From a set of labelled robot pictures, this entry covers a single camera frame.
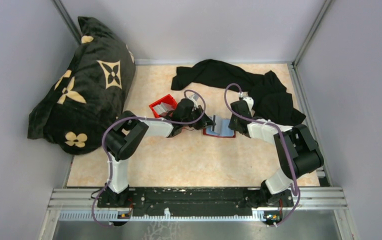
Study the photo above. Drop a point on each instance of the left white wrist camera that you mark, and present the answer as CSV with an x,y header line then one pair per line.
x,y
194,98

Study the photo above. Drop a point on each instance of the red plastic bin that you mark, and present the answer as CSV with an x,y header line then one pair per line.
x,y
167,99

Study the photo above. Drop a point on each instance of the white credit card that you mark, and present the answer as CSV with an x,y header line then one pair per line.
x,y
215,127

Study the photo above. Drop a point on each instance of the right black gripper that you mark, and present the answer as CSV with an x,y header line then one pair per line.
x,y
235,128

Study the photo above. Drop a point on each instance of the black cloth garment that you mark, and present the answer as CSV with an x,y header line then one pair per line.
x,y
270,96

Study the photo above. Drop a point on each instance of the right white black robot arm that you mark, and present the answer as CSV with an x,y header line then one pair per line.
x,y
298,152

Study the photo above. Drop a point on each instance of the aluminium frame rail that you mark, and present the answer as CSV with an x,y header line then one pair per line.
x,y
81,204

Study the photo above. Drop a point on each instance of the black floral patterned pillow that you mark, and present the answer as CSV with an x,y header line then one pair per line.
x,y
91,94

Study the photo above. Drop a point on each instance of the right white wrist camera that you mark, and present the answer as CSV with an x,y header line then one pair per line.
x,y
249,101

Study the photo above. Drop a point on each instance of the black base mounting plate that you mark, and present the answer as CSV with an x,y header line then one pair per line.
x,y
194,202

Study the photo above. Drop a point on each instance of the stack of grey cards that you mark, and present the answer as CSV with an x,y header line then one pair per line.
x,y
163,108

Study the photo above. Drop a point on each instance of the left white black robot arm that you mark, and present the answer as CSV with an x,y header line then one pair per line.
x,y
121,140

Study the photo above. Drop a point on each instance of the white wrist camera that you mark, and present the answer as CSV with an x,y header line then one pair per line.
x,y
194,98
249,101

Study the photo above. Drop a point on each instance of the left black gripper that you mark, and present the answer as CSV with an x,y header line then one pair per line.
x,y
203,122

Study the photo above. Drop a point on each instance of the red leather card holder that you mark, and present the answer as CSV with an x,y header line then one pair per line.
x,y
223,129

